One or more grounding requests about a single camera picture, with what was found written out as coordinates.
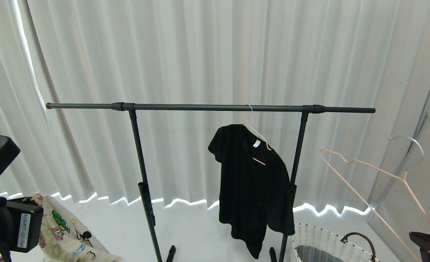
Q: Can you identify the black clothes rack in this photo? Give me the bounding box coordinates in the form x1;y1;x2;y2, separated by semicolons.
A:
46;102;376;262

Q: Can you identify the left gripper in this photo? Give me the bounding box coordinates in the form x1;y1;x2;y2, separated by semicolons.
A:
0;190;44;253

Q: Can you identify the white curtain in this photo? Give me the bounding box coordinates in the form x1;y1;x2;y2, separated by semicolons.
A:
0;0;430;218

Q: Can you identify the cream printed garment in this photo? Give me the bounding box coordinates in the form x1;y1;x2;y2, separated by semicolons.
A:
20;193;125;262

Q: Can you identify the pink clothes hanger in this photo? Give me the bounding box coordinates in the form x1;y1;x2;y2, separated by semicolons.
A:
243;105;273;166
319;135;430;262

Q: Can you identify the white laundry basket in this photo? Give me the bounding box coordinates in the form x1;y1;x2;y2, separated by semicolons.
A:
290;223;379;262

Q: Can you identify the black garment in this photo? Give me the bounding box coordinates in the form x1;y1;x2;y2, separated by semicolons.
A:
208;124;296;259

